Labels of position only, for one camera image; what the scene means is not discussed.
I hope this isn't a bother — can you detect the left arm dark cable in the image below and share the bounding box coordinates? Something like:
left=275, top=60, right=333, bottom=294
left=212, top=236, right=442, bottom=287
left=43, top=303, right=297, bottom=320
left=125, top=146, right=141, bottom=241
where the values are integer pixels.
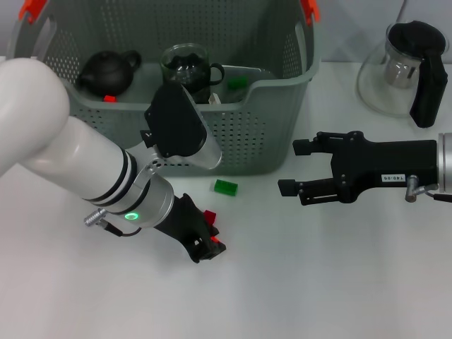
left=83, top=208, right=142, bottom=238

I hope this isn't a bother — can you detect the grey perforated plastic storage bin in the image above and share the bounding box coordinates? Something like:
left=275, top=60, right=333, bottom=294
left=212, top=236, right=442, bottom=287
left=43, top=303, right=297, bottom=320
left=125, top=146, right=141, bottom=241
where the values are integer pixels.
left=6, top=0, right=323, bottom=178

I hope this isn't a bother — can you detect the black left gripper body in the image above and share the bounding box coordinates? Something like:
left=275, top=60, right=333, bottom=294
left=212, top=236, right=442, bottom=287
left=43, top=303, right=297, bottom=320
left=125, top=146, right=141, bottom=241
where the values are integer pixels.
left=153, top=192, right=213, bottom=264

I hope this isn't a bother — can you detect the orange bin handle clip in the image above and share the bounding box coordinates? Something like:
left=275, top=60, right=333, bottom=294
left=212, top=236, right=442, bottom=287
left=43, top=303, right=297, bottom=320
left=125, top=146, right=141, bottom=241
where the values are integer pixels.
left=18, top=0, right=47, bottom=24
left=299, top=0, right=321, bottom=28

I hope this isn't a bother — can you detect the black clay teapot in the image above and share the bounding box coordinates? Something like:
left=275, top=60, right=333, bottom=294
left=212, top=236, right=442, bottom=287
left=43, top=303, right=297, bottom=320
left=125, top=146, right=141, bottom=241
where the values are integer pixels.
left=76, top=49, right=143, bottom=98

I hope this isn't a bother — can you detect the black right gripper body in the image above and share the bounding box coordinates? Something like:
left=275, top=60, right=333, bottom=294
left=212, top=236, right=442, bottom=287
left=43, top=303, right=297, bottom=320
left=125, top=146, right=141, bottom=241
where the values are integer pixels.
left=330, top=131, right=439, bottom=205

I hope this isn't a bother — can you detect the glass pitcher with black handle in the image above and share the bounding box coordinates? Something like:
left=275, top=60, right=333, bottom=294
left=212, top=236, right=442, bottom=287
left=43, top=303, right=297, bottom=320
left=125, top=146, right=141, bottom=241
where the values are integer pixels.
left=356, top=20, right=448, bottom=129

